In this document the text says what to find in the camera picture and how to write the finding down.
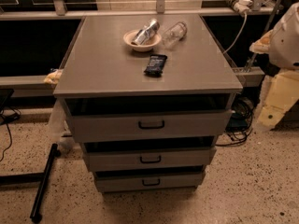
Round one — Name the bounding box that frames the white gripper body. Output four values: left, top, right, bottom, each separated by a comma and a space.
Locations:
263, 69, 299, 116

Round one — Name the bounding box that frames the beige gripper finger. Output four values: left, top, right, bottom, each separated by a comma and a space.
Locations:
257, 105, 285, 129

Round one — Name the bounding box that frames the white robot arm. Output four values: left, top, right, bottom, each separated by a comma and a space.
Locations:
249, 3, 299, 130

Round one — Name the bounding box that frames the grey top drawer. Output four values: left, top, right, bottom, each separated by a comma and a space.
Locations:
66, 110, 232, 143

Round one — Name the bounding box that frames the grey drawer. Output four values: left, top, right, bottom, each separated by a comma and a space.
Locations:
95, 172, 205, 192
66, 110, 232, 143
83, 147, 216, 172

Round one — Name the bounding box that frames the grey middle drawer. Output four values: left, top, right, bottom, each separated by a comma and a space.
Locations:
83, 147, 216, 172

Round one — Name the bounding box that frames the grey drawer cabinet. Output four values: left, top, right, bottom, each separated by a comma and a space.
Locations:
54, 15, 242, 181

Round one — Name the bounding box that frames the grey bottom drawer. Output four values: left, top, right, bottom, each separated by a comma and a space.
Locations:
95, 172, 205, 192

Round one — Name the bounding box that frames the white power strip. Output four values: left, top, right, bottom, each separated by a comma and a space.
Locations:
224, 0, 252, 16

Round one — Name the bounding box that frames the clear plastic bottle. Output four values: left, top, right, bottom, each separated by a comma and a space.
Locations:
162, 21, 188, 49

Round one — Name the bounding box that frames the black snack packet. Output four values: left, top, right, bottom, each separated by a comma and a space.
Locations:
144, 54, 167, 77

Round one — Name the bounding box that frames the silver metal can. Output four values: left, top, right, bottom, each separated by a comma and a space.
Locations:
131, 19, 160, 46

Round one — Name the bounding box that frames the beige ceramic bowl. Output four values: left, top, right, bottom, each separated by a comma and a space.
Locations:
123, 30, 162, 52

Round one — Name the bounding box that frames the clear plastic bag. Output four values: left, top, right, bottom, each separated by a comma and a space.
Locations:
49, 100, 74, 154

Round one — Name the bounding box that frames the black metal stand leg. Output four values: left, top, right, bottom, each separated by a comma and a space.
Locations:
30, 144, 61, 224

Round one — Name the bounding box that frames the black cable bundle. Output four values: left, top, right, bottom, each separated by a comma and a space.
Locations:
215, 96, 256, 147

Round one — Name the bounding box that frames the white power cable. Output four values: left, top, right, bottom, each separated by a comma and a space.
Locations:
221, 11, 249, 55

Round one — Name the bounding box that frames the black floor cable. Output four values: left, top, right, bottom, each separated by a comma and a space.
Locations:
0, 105, 22, 162

